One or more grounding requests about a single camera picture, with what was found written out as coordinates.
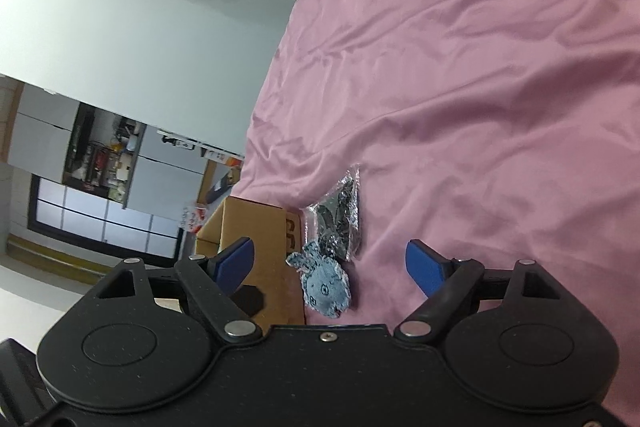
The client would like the open cardboard box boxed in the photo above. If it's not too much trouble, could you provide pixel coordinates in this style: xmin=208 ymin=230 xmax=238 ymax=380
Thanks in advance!
xmin=195 ymin=196 xmax=305 ymax=331

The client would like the red white plastic bag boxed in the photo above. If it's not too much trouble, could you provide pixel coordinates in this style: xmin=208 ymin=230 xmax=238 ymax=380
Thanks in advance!
xmin=180 ymin=202 xmax=208 ymax=234

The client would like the black item in plastic bag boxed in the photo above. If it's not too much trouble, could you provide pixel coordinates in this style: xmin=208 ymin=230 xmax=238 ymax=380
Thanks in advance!
xmin=302 ymin=166 xmax=361 ymax=262

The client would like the white cabinet with shelves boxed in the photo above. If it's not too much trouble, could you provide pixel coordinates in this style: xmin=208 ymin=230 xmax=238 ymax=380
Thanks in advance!
xmin=1 ymin=76 xmax=242 ymax=267

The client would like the pink bed sheet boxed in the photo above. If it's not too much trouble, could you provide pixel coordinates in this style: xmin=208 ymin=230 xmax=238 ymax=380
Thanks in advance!
xmin=229 ymin=0 xmax=640 ymax=338

